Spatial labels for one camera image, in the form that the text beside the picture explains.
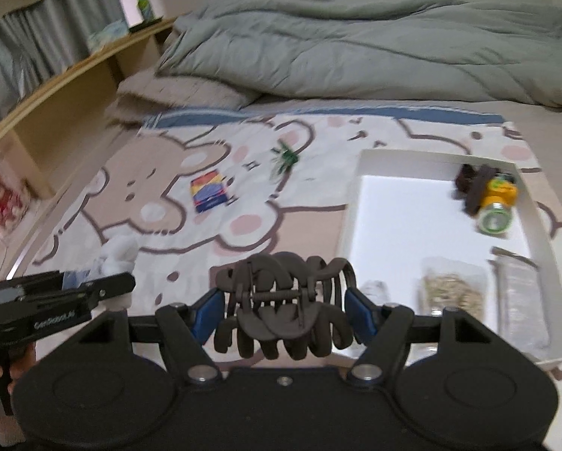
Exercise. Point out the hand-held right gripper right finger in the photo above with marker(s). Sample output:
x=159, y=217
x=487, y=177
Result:
x=358, y=312

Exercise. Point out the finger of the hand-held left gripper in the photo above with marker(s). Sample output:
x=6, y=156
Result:
x=111, y=285
x=31, y=283

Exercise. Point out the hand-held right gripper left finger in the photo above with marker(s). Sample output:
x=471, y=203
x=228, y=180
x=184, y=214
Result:
x=209, y=312

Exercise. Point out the small clear plastic item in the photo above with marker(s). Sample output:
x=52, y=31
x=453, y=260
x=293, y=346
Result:
x=374, y=291

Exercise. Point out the large brown hair claw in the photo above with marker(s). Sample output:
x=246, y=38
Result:
x=281, y=305

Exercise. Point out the white cardboard box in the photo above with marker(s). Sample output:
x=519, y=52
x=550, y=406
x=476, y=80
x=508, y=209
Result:
x=403, y=225

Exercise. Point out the small brown hair claw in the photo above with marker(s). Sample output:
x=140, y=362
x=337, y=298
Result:
x=473, y=190

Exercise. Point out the yellow green bottle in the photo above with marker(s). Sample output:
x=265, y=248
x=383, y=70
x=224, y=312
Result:
x=497, y=206

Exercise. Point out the white tissue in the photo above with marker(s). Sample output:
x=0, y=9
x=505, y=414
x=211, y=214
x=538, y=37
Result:
x=116, y=258

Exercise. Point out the red printed cloth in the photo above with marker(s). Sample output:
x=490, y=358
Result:
x=1, y=202

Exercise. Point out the bear printed blanket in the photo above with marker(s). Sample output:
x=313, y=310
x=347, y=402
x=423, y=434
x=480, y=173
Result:
x=177, y=225

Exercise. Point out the clear bag of rubber bands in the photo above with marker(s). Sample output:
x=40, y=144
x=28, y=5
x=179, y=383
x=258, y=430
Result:
x=454, y=286

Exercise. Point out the blue card pack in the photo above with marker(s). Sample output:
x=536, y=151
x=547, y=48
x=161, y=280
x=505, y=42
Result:
x=209, y=192

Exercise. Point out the grey foil packet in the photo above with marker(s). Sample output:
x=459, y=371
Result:
x=520, y=300

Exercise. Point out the wooden headboard shelf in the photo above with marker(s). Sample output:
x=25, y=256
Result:
x=50, y=117

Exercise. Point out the beige pillow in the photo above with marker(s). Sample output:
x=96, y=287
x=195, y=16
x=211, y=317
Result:
x=182, y=94

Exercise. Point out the grey curtain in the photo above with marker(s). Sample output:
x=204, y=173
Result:
x=36, y=42

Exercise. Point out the pale blue packet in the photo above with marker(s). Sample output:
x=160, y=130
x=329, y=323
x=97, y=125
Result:
x=108, y=35

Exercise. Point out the dark tray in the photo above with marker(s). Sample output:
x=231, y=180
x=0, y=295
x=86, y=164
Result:
x=145, y=24

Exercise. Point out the grey duvet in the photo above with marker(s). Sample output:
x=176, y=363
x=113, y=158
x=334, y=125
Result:
x=356, y=47

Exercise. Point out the green glass bottle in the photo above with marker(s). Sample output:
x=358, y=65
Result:
x=144, y=3

